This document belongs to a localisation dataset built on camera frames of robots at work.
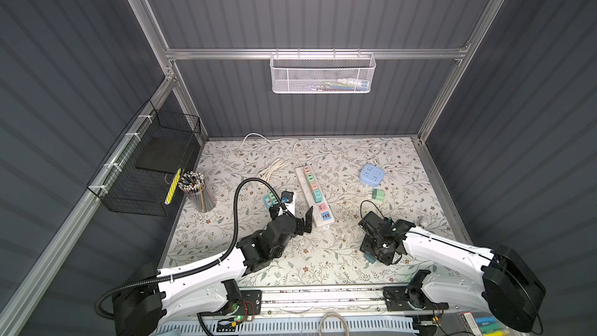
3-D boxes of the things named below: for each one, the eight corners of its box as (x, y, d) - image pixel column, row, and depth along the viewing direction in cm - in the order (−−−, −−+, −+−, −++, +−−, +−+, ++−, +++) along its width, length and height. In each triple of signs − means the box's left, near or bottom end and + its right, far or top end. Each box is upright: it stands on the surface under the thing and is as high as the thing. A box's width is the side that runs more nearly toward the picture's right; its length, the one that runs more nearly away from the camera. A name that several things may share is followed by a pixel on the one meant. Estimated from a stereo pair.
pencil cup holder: (195, 212, 97) (175, 189, 82) (200, 195, 102) (183, 170, 87) (214, 212, 97) (198, 189, 82) (218, 195, 102) (204, 170, 87)
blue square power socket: (361, 186, 104) (363, 182, 102) (358, 168, 111) (359, 163, 108) (385, 186, 104) (387, 182, 102) (380, 167, 111) (381, 163, 108)
